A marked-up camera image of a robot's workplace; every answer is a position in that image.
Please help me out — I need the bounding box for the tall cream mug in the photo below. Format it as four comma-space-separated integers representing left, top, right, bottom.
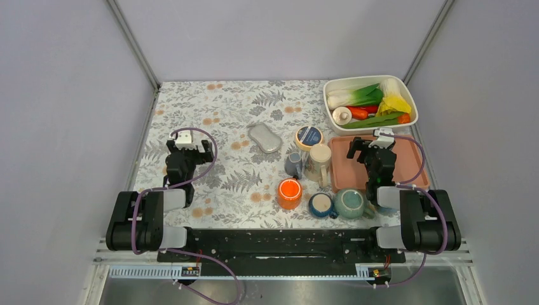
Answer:
304, 143, 332, 188

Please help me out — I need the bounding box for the small grey mug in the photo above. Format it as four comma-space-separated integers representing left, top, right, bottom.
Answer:
284, 152, 303, 180

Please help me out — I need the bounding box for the dark blue mug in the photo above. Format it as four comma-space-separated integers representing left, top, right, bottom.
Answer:
308, 193, 338, 219

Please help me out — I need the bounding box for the orange mug black handle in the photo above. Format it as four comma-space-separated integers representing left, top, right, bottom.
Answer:
277, 178, 303, 210

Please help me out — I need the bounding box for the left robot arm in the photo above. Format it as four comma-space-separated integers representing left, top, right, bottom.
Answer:
106, 140, 214, 261

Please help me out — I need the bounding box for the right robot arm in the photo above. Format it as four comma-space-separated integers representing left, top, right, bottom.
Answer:
346, 133, 462, 262

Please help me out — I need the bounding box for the teal green glazed mug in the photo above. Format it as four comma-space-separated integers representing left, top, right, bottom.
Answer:
334, 188, 375, 219

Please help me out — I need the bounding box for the toy green pea pod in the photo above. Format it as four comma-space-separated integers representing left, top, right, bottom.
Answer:
341, 112, 407, 129

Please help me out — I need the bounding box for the toy carrot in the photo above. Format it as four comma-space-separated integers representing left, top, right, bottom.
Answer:
347, 106, 369, 121

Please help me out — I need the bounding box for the pink plastic tray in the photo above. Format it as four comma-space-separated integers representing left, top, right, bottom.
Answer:
329, 135, 422, 193

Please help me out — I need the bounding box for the toy white mushroom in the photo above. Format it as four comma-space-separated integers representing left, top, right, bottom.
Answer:
332, 107, 353, 126

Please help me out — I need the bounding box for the toy red chili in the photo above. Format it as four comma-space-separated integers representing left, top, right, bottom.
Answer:
361, 105, 378, 114

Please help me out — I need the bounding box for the toy napa cabbage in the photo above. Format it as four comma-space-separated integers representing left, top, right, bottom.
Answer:
378, 78, 404, 101

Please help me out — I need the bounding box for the toy bok choy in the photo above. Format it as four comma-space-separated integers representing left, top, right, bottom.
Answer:
327, 83, 383, 110

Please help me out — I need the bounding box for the white rectangular bin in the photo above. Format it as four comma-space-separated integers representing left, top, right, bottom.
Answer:
323, 75, 419, 136

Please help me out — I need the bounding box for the floral tablecloth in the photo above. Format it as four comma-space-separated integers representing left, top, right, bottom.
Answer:
133, 79, 422, 231

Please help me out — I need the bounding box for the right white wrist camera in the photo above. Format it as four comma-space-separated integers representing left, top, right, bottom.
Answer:
369, 127, 395, 149

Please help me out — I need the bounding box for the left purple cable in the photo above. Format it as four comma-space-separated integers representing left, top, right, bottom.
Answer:
130, 127, 243, 305

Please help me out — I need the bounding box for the purple cable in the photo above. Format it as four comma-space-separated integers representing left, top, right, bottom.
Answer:
130, 127, 243, 305
336, 133, 450, 290

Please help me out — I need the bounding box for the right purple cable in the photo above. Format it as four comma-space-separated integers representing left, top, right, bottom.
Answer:
336, 133, 450, 290

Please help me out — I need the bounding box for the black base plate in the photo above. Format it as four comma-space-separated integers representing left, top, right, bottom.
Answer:
182, 229, 406, 276

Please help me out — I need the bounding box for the white slotted cable duct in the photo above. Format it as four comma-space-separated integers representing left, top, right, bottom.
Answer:
109, 265, 374, 281

